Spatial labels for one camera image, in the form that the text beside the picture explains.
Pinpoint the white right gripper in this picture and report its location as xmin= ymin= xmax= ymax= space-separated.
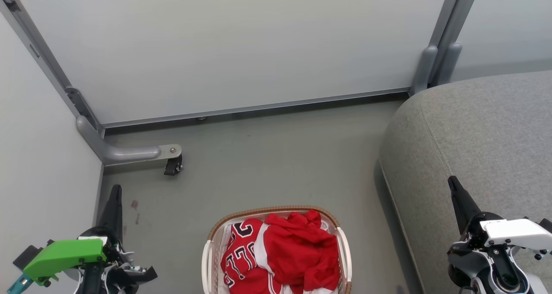
xmin=447 ymin=175 xmax=552 ymax=260

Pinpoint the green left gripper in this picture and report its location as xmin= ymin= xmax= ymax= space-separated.
xmin=24 ymin=184 xmax=158 ymax=286

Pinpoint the red basketball jersey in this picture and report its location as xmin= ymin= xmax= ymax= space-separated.
xmin=220 ymin=210 xmax=341 ymax=294

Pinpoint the grey fabric sofa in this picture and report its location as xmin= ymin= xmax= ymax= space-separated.
xmin=379 ymin=70 xmax=552 ymax=294

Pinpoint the black caster wheel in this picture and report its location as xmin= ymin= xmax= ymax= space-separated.
xmin=163 ymin=154 xmax=184 ymax=176

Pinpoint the grey partition foot bar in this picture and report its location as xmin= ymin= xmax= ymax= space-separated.
xmin=76 ymin=115 xmax=182 ymax=166

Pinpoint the white basket liner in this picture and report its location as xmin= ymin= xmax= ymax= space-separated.
xmin=210 ymin=216 xmax=345 ymax=294

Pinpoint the white wicker-rimmed laundry basket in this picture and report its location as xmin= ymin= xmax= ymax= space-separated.
xmin=201 ymin=206 xmax=353 ymax=294

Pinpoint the teal left camera connector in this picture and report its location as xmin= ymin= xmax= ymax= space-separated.
xmin=6 ymin=273 xmax=33 ymax=294

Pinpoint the grey double partition post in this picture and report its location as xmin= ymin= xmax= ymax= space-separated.
xmin=409 ymin=0 xmax=482 ymax=97

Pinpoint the grey partition bottom rail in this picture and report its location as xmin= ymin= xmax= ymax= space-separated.
xmin=101 ymin=87 xmax=411 ymax=129

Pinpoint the grey partition corner post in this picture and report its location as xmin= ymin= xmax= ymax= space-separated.
xmin=0 ymin=0 xmax=105 ymax=136

